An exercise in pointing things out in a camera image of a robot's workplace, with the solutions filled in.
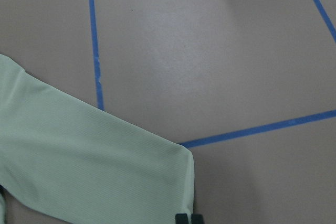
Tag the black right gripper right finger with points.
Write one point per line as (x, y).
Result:
(197, 219)

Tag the olive green long-sleeve shirt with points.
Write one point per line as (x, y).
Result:
(67, 159)

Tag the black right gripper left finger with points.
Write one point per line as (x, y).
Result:
(181, 218)

